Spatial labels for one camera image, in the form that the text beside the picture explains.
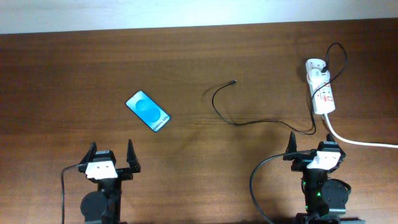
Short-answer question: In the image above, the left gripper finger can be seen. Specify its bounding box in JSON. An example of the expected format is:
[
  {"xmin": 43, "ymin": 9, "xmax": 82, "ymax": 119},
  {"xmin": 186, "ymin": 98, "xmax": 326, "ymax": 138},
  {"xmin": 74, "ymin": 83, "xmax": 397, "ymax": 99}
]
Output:
[
  {"xmin": 126, "ymin": 139, "xmax": 139, "ymax": 170},
  {"xmin": 80, "ymin": 142, "xmax": 97, "ymax": 164}
]

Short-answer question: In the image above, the blue Galaxy smartphone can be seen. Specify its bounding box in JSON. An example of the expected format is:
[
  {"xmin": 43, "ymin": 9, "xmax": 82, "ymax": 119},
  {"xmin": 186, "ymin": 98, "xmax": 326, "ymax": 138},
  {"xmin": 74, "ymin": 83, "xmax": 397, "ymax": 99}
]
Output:
[{"xmin": 126, "ymin": 90, "xmax": 171, "ymax": 133}]

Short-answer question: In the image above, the black USB charging cable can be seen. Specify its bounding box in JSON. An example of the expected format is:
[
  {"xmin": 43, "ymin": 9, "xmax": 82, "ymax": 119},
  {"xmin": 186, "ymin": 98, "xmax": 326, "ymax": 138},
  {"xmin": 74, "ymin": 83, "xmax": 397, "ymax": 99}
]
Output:
[{"xmin": 211, "ymin": 42, "xmax": 348, "ymax": 136}]

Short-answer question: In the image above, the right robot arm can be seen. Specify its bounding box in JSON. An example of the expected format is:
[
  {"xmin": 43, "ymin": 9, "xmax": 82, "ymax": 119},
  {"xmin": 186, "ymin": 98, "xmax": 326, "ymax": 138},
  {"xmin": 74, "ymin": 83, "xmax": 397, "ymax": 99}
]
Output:
[{"xmin": 283, "ymin": 132, "xmax": 366, "ymax": 224}]

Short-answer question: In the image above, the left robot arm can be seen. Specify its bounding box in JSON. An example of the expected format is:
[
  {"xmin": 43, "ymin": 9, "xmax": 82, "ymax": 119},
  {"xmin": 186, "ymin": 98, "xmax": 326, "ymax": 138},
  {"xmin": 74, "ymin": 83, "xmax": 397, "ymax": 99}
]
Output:
[{"xmin": 78, "ymin": 140, "xmax": 141, "ymax": 224}]

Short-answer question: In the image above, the white USB charger plug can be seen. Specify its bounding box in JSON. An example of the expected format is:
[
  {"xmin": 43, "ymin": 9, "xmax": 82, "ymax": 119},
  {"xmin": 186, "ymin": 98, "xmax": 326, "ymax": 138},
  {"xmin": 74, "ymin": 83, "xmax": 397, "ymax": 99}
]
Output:
[{"xmin": 307, "ymin": 68, "xmax": 330, "ymax": 85}]

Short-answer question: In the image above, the white power strip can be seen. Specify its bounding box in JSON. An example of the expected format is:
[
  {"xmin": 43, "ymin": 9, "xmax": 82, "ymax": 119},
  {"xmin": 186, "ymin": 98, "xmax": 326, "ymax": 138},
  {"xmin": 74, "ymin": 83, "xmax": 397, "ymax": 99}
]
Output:
[{"xmin": 305, "ymin": 58, "xmax": 335, "ymax": 115}]

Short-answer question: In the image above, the white power strip cord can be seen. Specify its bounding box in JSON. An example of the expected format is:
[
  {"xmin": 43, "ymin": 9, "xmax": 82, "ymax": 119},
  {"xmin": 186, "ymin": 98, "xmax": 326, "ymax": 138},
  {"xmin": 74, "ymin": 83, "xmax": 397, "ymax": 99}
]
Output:
[{"xmin": 322, "ymin": 113, "xmax": 398, "ymax": 149}]

